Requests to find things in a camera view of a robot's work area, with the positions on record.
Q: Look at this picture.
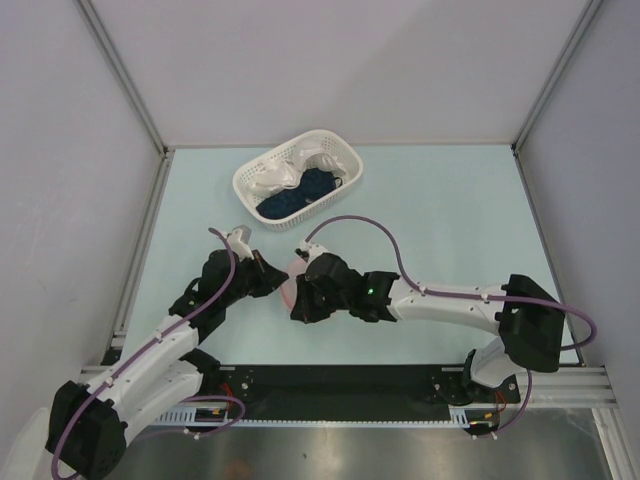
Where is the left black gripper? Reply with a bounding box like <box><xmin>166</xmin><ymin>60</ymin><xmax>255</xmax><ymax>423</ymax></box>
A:
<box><xmin>221</xmin><ymin>249</ymin><xmax>287</xmax><ymax>307</ymax></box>

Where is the pink mesh laundry bag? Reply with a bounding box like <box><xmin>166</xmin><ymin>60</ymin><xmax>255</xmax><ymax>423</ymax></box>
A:
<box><xmin>280</xmin><ymin>258</ymin><xmax>307</xmax><ymax>311</ymax></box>

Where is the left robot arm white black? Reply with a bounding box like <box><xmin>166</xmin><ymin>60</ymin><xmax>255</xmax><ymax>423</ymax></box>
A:
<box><xmin>45</xmin><ymin>250</ymin><xmax>289</xmax><ymax>479</ymax></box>

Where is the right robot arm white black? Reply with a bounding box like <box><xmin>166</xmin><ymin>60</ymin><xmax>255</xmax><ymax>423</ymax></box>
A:
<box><xmin>290</xmin><ymin>253</ymin><xmax>565</xmax><ymax>404</ymax></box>

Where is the white bra in basket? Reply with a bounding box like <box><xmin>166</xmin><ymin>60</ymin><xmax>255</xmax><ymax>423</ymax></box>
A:
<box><xmin>249</xmin><ymin>137</ymin><xmax>346</xmax><ymax>197</ymax></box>

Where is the dark blue bra in basket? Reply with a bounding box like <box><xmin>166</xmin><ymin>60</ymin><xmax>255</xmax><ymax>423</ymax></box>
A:
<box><xmin>256</xmin><ymin>168</ymin><xmax>343</xmax><ymax>220</ymax></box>

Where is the white plastic perforated basket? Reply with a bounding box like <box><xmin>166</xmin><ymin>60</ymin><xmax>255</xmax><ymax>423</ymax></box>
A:
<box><xmin>232</xmin><ymin>129</ymin><xmax>364</xmax><ymax>231</ymax></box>

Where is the white object bottom left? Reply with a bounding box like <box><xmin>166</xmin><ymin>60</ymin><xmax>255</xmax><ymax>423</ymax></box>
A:
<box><xmin>3</xmin><ymin>408</ymin><xmax>52</xmax><ymax>480</ymax></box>

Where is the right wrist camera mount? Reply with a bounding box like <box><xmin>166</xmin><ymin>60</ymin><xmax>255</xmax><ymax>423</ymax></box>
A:
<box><xmin>294</xmin><ymin>240</ymin><xmax>329</xmax><ymax>264</ymax></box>

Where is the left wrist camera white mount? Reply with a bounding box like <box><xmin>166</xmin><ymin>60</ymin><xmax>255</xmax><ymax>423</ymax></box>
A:
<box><xmin>223</xmin><ymin>225</ymin><xmax>254</xmax><ymax>261</ymax></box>

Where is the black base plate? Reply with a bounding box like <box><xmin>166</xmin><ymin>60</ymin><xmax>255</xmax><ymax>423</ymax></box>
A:
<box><xmin>183</xmin><ymin>350</ymin><xmax>521</xmax><ymax>423</ymax></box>

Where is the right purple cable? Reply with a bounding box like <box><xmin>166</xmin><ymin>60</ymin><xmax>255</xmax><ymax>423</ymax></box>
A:
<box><xmin>304</xmin><ymin>214</ymin><xmax>599</xmax><ymax>351</ymax></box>

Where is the purple cable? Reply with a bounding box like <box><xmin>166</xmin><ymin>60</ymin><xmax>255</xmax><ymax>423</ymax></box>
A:
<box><xmin>51</xmin><ymin>227</ymin><xmax>237</xmax><ymax>480</ymax></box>
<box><xmin>304</xmin><ymin>214</ymin><xmax>599</xmax><ymax>351</ymax></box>

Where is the white cable duct strip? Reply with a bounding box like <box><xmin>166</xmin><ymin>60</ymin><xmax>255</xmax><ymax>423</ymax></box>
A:
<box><xmin>151</xmin><ymin>404</ymin><xmax>496</xmax><ymax>430</ymax></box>

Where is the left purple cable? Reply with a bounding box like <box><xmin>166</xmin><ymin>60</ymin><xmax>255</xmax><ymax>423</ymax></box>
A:
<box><xmin>51</xmin><ymin>227</ymin><xmax>237</xmax><ymax>480</ymax></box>

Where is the left aluminium corner post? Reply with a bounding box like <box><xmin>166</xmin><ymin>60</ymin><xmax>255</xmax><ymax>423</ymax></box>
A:
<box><xmin>73</xmin><ymin>0</ymin><xmax>168</xmax><ymax>158</ymax></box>

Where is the aluminium corner post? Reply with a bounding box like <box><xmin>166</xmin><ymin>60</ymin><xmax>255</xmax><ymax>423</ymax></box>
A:
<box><xmin>73</xmin><ymin>0</ymin><xmax>168</xmax><ymax>158</ymax></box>
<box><xmin>511</xmin><ymin>0</ymin><xmax>606</xmax><ymax>157</ymax></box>

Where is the right aluminium corner post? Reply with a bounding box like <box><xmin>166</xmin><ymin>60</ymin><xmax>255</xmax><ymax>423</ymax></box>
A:
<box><xmin>511</xmin><ymin>0</ymin><xmax>606</xmax><ymax>157</ymax></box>

